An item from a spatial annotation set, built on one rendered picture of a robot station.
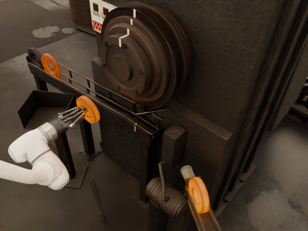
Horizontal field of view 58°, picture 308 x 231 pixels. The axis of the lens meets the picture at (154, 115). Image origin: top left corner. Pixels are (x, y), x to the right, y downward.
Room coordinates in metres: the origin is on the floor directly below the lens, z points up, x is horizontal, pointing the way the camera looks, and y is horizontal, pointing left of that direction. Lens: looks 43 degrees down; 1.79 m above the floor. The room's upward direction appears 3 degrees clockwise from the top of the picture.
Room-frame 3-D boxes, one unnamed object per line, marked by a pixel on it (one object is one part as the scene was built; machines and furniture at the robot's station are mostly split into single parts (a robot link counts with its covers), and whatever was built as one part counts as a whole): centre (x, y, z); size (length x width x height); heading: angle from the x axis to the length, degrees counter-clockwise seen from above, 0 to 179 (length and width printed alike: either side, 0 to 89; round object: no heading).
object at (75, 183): (1.23, 0.63, 0.36); 0.26 x 0.20 x 0.72; 85
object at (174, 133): (0.98, -0.11, 0.68); 0.11 x 0.08 x 0.24; 140
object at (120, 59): (1.04, 0.14, 1.11); 0.28 x 0.06 x 0.28; 50
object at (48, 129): (0.89, 0.49, 0.83); 0.09 x 0.06 x 0.09; 51
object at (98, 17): (1.42, 0.27, 1.15); 0.26 x 0.02 x 0.18; 50
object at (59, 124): (0.94, 0.44, 0.83); 0.09 x 0.08 x 0.07; 141
